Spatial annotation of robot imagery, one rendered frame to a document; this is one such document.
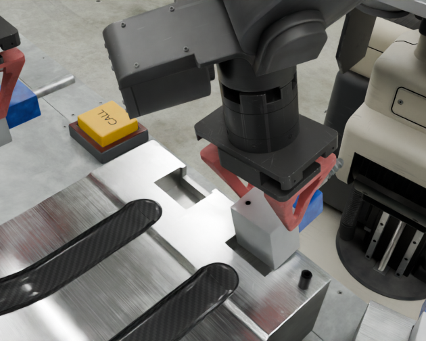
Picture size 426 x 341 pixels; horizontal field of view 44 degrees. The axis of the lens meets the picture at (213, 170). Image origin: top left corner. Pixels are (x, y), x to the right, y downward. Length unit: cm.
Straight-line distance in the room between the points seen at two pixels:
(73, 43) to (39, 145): 186
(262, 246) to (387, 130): 41
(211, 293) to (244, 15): 28
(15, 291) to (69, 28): 230
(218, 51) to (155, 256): 24
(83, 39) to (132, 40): 231
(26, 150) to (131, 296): 34
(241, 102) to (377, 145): 49
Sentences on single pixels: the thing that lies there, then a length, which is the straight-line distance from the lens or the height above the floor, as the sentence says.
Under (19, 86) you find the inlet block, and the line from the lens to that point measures 61.
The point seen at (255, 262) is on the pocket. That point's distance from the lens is 53.
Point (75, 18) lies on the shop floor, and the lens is 282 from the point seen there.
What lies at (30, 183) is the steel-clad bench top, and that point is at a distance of 71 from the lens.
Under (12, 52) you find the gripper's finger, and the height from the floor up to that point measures 102.
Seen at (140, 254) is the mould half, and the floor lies 89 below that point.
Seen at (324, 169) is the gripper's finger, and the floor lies 101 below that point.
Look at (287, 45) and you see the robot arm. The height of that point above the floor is 115.
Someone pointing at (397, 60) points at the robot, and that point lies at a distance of 83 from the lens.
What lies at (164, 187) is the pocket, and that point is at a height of 87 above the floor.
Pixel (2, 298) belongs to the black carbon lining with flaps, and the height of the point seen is 89.
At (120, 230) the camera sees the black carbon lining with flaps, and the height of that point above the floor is 88.
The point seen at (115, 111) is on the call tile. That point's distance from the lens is 75.
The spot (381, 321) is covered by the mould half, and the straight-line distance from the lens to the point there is 54.
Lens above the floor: 128
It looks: 43 degrees down
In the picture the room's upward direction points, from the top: 5 degrees clockwise
